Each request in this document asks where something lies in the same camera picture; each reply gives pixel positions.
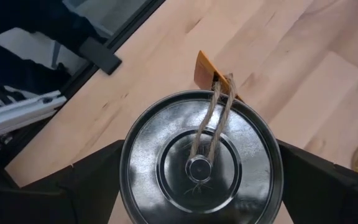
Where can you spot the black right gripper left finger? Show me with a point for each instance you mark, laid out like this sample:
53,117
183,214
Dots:
57,199

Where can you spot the orange heart candle tin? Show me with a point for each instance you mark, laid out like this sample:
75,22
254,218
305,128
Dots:
200,168

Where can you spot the black aluminium table frame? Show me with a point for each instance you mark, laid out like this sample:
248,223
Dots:
99,56

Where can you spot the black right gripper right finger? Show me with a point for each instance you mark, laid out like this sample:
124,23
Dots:
328,199

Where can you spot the white extrusion bar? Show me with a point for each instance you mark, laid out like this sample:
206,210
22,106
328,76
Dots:
20,115

